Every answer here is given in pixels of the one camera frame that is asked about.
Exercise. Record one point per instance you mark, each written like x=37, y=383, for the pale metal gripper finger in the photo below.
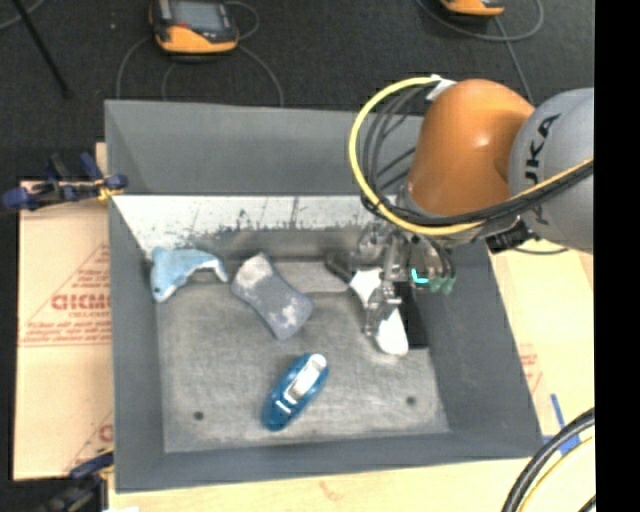
x=374, y=315
x=392, y=296

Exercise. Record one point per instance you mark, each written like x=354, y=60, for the grey-blue sponge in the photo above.
x=272, y=297

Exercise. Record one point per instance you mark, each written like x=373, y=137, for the grey metal bin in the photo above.
x=225, y=380

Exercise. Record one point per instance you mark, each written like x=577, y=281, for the light blue toy dolphin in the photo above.
x=172, y=270

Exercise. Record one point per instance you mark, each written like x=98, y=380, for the brown cardboard board, red print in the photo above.
x=60, y=350

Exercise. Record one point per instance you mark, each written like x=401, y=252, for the black cylinder on white bracket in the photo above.
x=507, y=237

